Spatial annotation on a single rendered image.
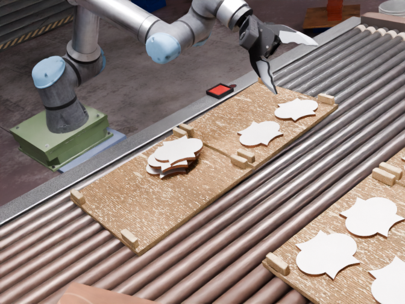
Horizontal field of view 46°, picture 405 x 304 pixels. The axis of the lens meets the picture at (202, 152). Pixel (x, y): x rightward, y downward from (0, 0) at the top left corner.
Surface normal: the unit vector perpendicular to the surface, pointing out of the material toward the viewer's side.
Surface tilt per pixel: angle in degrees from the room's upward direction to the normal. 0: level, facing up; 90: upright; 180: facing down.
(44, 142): 2
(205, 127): 0
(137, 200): 0
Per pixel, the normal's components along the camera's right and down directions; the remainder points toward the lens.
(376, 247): -0.17, -0.81
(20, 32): 0.70, 0.22
